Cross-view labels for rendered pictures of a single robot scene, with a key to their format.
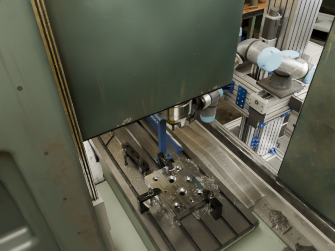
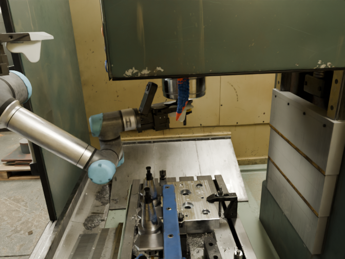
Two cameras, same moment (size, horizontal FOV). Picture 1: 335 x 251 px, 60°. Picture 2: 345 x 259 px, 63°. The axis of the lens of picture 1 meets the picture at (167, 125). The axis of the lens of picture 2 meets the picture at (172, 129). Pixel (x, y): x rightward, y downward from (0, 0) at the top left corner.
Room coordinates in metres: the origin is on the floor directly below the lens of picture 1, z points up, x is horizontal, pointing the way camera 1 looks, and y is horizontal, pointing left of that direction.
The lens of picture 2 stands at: (1.87, 0.42, 1.71)
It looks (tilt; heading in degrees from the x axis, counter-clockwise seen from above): 21 degrees down; 209
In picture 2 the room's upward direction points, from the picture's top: 2 degrees counter-clockwise
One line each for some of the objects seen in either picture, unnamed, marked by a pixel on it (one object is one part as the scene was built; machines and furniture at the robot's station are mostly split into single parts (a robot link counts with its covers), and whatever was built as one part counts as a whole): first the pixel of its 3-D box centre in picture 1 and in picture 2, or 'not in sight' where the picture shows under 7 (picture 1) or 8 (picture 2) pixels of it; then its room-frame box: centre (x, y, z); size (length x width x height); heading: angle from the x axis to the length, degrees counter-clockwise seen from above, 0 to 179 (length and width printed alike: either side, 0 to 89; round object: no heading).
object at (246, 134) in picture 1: (252, 105); not in sight; (1.90, -0.70, 0.79); 0.13 x 0.09 x 0.86; 31
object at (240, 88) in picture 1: (241, 97); not in sight; (1.81, -0.57, 0.94); 0.09 x 0.01 x 0.18; 31
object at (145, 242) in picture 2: not in sight; (149, 242); (1.43, 0.10, 1.21); 0.07 x 0.05 x 0.01; 121
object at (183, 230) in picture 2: (165, 163); (180, 229); (1.12, 0.01, 0.97); 0.13 x 0.03 x 0.15; 31
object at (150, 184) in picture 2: not in sight; (150, 188); (1.29, 0.01, 1.26); 0.04 x 0.04 x 0.07
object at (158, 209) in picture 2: not in sight; (150, 213); (1.34, 0.04, 1.21); 0.07 x 0.05 x 0.01; 121
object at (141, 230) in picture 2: not in sight; (150, 226); (1.39, 0.07, 1.21); 0.06 x 0.06 x 0.03
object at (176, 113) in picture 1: (173, 97); (184, 78); (0.98, -0.03, 1.52); 0.16 x 0.16 x 0.12
